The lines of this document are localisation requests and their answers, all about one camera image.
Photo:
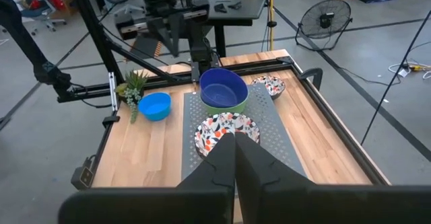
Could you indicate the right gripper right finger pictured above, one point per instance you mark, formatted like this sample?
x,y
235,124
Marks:
x,y
252,170

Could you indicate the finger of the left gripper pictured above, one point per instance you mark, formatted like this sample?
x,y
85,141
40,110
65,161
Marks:
x,y
170,32
197,29

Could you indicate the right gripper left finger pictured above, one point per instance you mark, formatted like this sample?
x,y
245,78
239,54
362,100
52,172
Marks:
x,y
219,170

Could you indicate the floral patterned mini bowl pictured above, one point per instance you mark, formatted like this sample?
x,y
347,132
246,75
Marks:
x,y
269,84
215,126
203,152

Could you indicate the dark blue bowl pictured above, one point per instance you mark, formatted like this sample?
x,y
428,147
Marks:
x,y
222,82

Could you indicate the green bowl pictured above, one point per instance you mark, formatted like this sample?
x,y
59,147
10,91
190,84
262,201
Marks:
x,y
222,109

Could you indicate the light blue bowl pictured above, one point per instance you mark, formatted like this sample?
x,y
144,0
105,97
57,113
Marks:
x,y
155,108

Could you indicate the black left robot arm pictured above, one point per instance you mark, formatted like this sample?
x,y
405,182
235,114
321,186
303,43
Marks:
x,y
202,54

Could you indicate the black orange striped mat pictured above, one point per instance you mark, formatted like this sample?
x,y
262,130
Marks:
x,y
156,49

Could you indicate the white office chair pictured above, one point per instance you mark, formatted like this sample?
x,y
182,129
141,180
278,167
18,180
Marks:
x,y
128,9

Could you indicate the grey perforated metal shelf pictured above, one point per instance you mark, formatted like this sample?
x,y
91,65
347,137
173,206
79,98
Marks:
x,y
276,126

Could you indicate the black desk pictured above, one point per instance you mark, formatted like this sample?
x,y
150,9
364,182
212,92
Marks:
x,y
249,5

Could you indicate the artificial succulent plant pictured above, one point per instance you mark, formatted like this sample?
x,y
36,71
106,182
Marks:
x,y
133,93

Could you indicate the silver aluminium bar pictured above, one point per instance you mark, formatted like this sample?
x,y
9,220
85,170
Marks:
x,y
113,93

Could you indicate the grey office chair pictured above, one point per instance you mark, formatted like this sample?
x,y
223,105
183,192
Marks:
x,y
43,12

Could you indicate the black floor fan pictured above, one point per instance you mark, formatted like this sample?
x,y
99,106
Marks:
x,y
325,17

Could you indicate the black aluminium frame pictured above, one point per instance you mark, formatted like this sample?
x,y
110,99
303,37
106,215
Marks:
x,y
335,116

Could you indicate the black frame clamp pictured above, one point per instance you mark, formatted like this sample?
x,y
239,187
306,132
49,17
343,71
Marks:
x,y
318,79
111,120

